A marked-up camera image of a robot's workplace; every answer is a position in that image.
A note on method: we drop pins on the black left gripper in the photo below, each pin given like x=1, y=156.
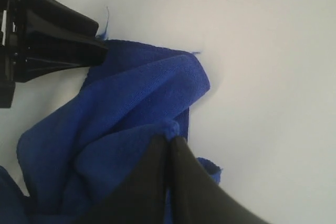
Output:
x=41, y=55

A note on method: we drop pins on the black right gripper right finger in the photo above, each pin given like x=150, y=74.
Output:
x=194, y=195

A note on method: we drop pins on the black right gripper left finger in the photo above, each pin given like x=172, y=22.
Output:
x=140, y=198

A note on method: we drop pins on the blue microfiber towel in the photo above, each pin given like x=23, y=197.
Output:
x=78, y=155

